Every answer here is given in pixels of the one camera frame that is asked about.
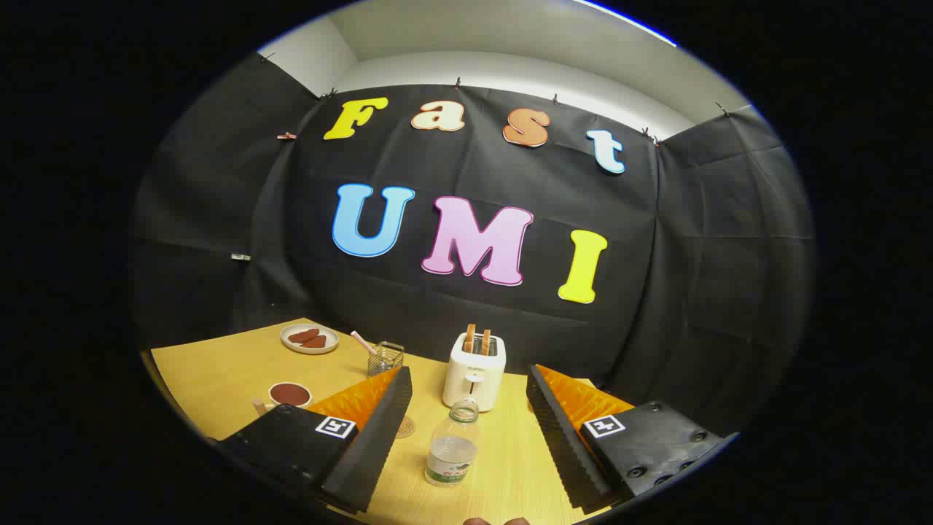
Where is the beige cup with wooden handle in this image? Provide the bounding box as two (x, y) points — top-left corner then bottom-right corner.
(252, 381), (313, 416)

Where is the black backdrop cloth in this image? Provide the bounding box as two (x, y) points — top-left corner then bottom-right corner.
(131, 55), (816, 438)

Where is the white toaster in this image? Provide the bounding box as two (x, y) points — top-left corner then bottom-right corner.
(442, 332), (507, 413)

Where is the clear plastic juice bottle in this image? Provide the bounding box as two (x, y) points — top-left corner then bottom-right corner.
(425, 398), (481, 488)

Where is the metal wire holder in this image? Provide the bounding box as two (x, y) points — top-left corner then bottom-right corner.
(367, 341), (405, 377)

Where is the white round plate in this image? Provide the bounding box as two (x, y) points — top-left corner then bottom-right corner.
(280, 324), (340, 355)

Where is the wooden table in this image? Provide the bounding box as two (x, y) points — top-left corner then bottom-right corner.
(149, 317), (620, 525)

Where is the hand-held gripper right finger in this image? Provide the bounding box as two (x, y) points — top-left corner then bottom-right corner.
(526, 364), (738, 513)

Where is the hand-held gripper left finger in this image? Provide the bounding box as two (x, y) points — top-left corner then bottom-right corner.
(219, 365), (413, 515)

